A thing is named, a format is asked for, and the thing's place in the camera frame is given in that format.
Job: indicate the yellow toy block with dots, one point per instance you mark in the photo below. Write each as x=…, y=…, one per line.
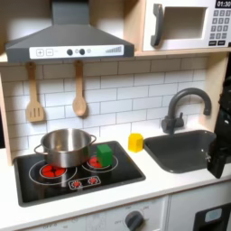
x=135, y=142

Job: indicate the green toy block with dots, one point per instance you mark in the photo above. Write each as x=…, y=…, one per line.
x=104, y=155

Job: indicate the dark grey sink basin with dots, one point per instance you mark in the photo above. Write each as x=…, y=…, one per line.
x=180, y=152

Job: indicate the black dishwasher panel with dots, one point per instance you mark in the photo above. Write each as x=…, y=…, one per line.
x=212, y=218

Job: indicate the dark grey tap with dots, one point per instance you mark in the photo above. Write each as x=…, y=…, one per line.
x=180, y=111

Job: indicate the black oven knob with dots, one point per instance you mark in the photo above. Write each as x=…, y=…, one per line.
x=134, y=220

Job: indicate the white toy microwave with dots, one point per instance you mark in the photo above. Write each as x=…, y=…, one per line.
x=186, y=24

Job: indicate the black toy stove top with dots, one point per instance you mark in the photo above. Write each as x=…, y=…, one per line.
x=78, y=174

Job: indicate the wooden spoon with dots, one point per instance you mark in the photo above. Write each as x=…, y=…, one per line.
x=79, y=93

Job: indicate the grey range hood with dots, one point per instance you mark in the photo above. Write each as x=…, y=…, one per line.
x=69, y=39

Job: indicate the wooden slotted spatula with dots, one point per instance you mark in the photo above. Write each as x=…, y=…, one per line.
x=34, y=99

